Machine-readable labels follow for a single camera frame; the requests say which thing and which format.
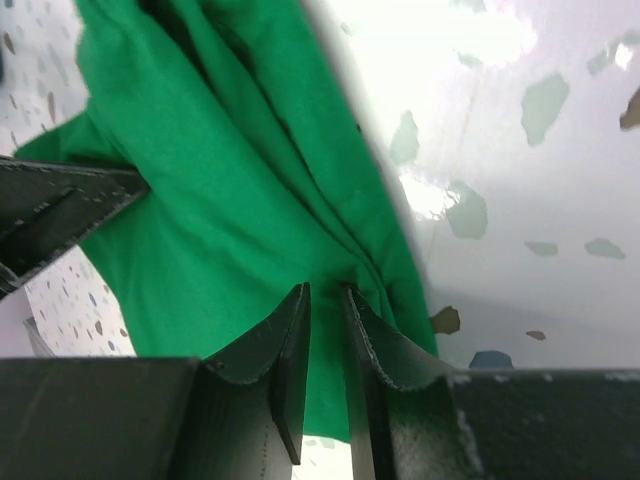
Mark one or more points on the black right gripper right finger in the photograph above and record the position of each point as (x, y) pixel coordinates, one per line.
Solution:
(412, 416)

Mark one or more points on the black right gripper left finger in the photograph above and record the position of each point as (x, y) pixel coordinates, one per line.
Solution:
(237, 414)

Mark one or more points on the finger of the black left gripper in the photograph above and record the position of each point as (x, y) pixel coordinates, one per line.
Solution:
(49, 207)

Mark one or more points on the green t shirt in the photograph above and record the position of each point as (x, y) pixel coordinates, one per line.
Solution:
(259, 180)

